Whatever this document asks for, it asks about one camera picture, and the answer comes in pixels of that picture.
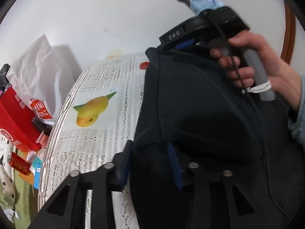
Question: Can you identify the white black dotted cloth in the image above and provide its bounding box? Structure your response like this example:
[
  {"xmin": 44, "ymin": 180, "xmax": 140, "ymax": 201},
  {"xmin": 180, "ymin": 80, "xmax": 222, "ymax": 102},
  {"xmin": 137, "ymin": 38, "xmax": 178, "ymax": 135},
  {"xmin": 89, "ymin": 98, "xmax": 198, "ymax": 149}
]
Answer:
[{"xmin": 1, "ymin": 134, "xmax": 16, "ymax": 224}]

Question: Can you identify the white Miniso paper bag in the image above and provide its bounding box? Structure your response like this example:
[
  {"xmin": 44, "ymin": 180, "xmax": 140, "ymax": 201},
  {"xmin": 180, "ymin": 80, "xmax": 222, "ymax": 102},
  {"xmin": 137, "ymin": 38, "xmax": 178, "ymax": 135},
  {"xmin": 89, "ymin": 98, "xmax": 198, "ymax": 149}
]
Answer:
[{"xmin": 6, "ymin": 35, "xmax": 75, "ymax": 126}]

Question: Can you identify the red shopping bag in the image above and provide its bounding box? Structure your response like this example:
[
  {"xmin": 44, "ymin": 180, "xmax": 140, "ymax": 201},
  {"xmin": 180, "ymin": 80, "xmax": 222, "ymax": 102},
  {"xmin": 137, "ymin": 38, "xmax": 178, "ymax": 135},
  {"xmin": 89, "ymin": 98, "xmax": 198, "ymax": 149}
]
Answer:
[{"xmin": 1, "ymin": 86, "xmax": 51, "ymax": 152}]

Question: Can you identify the fruit print lace tablecloth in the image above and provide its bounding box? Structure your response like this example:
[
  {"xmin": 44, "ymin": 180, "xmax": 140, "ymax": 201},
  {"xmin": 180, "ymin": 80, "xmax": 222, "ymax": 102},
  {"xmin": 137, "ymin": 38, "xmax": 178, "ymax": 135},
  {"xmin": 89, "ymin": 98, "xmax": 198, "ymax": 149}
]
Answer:
[{"xmin": 37, "ymin": 52, "xmax": 151, "ymax": 229}]

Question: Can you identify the brown wooden door frame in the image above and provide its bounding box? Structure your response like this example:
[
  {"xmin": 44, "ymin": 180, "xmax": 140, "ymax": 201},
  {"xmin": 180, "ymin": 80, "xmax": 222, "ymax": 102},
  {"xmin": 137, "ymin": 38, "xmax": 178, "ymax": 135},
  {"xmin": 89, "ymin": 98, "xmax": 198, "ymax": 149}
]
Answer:
[{"xmin": 281, "ymin": 1, "xmax": 296, "ymax": 64}]

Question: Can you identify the dark checked clothes pile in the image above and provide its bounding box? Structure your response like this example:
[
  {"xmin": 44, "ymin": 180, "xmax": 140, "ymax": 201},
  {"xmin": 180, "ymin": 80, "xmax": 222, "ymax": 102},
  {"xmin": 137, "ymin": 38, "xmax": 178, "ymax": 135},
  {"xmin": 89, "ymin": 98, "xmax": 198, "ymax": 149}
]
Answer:
[{"xmin": 0, "ymin": 64, "xmax": 10, "ymax": 92}]

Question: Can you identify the black sweatshirt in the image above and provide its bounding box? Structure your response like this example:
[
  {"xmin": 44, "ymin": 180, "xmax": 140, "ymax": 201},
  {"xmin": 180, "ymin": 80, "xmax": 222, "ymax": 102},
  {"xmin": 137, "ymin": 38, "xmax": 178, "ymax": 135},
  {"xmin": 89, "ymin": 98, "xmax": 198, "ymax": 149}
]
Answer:
[{"xmin": 130, "ymin": 48, "xmax": 304, "ymax": 228}]

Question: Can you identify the right hand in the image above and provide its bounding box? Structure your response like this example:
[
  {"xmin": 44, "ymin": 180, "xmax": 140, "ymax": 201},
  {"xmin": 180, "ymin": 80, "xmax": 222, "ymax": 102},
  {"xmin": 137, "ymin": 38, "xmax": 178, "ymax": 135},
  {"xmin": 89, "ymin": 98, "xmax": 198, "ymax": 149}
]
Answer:
[{"xmin": 210, "ymin": 30, "xmax": 302, "ymax": 110}]

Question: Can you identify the red drink can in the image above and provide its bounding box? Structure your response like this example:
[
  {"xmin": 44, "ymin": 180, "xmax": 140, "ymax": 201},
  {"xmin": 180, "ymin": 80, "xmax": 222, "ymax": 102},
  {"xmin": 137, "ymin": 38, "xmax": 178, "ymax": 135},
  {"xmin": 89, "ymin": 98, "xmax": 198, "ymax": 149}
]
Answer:
[{"xmin": 7, "ymin": 152, "xmax": 31, "ymax": 176}]

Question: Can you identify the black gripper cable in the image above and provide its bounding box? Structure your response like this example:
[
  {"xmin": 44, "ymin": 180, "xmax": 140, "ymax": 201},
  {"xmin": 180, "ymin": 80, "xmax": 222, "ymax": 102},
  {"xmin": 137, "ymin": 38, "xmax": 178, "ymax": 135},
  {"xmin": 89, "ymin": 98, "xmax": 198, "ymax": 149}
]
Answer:
[{"xmin": 209, "ymin": 16, "xmax": 273, "ymax": 191}]

